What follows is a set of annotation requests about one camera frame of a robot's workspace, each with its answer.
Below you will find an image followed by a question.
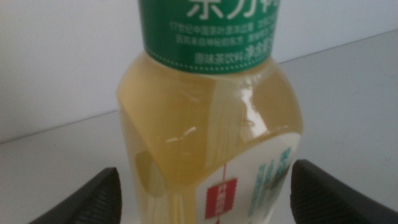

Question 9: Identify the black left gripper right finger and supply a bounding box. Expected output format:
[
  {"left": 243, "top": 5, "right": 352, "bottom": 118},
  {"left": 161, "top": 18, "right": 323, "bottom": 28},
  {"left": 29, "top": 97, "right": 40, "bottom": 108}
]
[{"left": 289, "top": 159, "right": 398, "bottom": 224}]

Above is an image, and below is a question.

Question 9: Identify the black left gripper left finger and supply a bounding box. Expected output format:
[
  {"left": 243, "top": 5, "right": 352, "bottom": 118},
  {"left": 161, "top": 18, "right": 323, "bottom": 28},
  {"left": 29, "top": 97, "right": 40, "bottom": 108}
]
[{"left": 27, "top": 167, "right": 123, "bottom": 224}]

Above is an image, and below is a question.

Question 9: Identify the yellow tea bottle green label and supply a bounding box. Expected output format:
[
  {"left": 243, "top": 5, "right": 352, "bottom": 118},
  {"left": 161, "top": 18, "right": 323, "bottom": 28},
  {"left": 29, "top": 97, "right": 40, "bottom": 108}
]
[{"left": 116, "top": 0, "right": 304, "bottom": 224}]

